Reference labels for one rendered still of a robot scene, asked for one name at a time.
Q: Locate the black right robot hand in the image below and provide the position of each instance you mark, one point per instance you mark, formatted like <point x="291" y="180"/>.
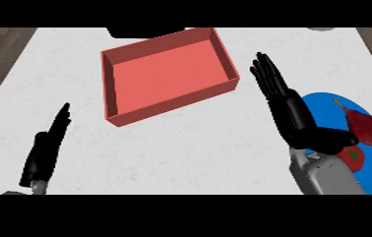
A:
<point x="285" y="106"/>

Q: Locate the red open cardboard box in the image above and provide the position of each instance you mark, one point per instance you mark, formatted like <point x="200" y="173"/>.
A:
<point x="164" y="77"/>

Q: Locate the black appliance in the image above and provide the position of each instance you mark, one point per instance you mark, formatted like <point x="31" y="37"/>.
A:
<point x="145" y="32"/>

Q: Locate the grey round object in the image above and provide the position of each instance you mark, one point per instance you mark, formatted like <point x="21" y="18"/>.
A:
<point x="321" y="29"/>

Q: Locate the blue round plate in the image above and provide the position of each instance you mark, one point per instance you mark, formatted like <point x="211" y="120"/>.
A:
<point x="324" y="113"/>

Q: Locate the red tomato with green stem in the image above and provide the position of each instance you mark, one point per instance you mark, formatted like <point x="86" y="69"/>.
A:
<point x="353" y="156"/>

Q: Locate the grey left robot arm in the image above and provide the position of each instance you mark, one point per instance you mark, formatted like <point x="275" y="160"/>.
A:
<point x="34" y="188"/>

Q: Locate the dark red pepper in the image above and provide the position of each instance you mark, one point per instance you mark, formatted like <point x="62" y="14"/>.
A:
<point x="360" y="121"/>

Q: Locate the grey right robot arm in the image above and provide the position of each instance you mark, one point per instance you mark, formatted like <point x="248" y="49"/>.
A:
<point x="324" y="175"/>

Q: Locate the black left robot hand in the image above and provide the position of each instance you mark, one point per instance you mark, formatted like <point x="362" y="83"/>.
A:
<point x="47" y="149"/>

